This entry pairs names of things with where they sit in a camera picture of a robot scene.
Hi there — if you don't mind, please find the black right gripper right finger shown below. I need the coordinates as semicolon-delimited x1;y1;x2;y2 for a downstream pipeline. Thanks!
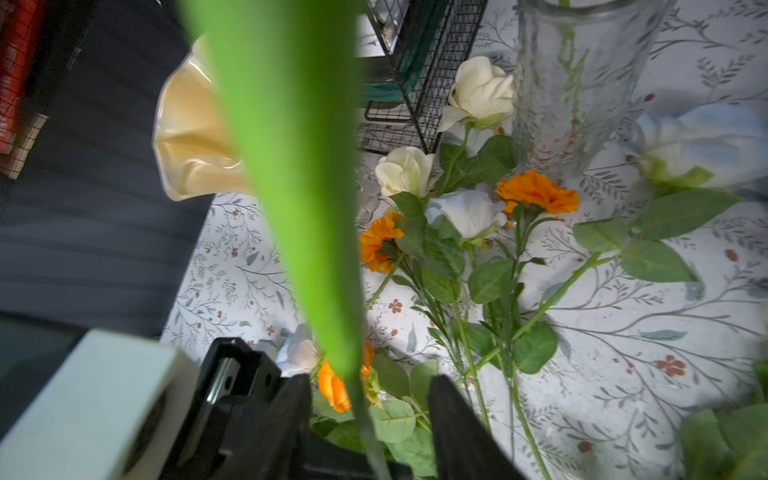
428;375;524;480

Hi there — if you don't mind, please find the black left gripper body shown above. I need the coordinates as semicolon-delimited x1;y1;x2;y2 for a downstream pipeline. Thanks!
158;337;415;480

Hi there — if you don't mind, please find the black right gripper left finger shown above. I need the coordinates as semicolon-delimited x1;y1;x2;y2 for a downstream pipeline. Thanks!
213;374;310;479

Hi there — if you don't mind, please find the orange marigold flower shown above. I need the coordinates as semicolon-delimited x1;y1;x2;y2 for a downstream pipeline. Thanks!
496;170;580;216

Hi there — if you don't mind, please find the orange tulip bud flower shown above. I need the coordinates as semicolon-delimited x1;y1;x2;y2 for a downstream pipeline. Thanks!
181;1;390;479

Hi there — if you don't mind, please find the pale blue rose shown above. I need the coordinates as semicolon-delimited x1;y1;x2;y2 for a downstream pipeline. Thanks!
455;103;768;385
425;188;507;239

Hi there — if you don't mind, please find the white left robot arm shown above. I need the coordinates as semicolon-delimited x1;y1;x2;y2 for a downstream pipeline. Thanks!
1;313;374;479

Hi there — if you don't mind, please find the orange rose centre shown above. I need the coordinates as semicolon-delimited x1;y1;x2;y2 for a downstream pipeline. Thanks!
317;344;374;414

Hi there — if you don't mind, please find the orange marigold near vase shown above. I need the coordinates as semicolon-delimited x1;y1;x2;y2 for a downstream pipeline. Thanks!
359;212;404;274

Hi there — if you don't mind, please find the cream yellow ruffled vase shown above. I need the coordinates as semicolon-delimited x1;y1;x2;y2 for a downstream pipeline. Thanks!
152;36;250;202

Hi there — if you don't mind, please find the white rose bud right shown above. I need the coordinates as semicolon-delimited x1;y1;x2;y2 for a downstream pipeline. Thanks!
438;56;516;133

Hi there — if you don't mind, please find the clear glass vase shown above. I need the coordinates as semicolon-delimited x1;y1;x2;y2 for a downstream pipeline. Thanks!
513;1;674;181

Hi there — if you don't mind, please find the red folder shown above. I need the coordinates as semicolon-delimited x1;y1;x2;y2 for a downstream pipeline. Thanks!
1;0;45;153

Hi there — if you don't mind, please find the black wire desk organizer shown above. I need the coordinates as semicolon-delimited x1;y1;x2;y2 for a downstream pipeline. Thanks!
358;0;487;154

